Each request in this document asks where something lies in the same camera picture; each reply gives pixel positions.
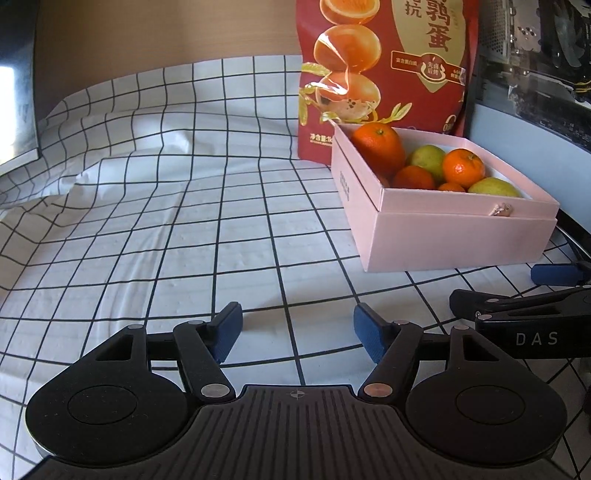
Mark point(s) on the red printed snack bag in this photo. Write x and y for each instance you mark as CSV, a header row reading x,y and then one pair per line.
x,y
438,46

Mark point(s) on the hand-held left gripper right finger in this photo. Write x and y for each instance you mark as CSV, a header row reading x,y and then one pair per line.
x,y
367,325

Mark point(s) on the glass panel computer case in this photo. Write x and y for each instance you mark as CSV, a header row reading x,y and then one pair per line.
x,y
531,69

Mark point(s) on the white black checked cloth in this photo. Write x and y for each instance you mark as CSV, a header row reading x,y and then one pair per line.
x,y
184,230

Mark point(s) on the mandarin orange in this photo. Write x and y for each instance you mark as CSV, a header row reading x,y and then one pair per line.
x,y
463,167
451,187

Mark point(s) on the green pear front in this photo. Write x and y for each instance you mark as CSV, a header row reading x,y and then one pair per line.
x,y
494,187

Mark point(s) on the computer monitor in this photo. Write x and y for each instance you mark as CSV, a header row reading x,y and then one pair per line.
x,y
18,92

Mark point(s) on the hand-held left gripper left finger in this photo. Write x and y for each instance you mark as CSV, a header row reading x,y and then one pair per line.
x,y
228,323

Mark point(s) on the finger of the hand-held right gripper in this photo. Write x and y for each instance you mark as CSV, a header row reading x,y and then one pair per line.
x,y
554,274
466,302

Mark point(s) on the pink cardboard box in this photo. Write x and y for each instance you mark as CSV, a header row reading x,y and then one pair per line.
x,y
438,240

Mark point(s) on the large orange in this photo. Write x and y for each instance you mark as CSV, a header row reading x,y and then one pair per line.
x,y
378,147

